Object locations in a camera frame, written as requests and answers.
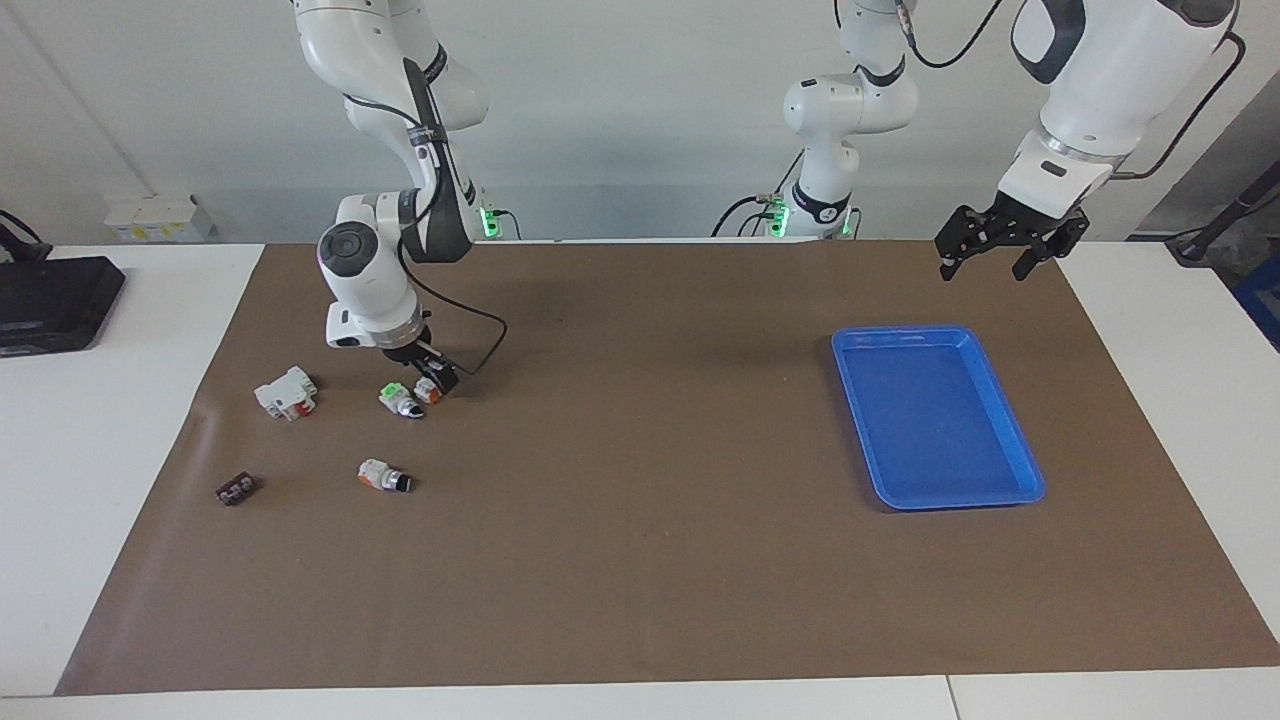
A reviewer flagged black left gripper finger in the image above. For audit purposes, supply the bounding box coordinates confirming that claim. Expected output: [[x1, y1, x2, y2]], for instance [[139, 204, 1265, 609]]
[[1012, 208, 1091, 284], [935, 204, 989, 284]]

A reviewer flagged white red circuit breaker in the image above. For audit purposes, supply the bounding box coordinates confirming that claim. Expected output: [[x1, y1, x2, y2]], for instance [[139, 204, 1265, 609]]
[[254, 366, 319, 422]]

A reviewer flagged black stand pole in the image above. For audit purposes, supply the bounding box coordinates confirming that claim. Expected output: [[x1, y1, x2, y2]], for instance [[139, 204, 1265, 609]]
[[1165, 160, 1280, 263]]

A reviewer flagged blue plastic tray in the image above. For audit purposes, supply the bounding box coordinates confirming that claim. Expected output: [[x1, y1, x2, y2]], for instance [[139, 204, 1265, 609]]
[[831, 324, 1047, 511]]

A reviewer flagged blue crate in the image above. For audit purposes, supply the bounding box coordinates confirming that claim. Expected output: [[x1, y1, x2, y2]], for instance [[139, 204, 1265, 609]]
[[1232, 275, 1280, 351]]

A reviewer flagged brown table mat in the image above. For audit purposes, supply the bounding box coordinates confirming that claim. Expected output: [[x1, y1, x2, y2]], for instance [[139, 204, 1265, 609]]
[[55, 240, 1280, 697]]

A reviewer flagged black flat electronic box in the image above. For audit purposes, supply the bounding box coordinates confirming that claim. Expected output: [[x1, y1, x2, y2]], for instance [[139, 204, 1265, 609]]
[[0, 256, 127, 358]]

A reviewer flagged green white selector switch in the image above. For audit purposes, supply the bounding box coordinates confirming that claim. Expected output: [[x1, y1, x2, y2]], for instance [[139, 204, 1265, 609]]
[[378, 381, 426, 420]]

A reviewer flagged black left arm base cable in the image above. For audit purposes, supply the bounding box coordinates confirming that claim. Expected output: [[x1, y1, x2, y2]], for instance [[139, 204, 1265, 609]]
[[712, 150, 807, 239]]

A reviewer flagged white wall socket box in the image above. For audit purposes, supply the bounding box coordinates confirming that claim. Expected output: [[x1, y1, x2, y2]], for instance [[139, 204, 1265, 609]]
[[103, 193, 216, 244]]

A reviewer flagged black cable of flat box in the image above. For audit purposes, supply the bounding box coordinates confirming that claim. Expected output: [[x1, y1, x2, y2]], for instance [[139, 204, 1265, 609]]
[[0, 208, 53, 265]]

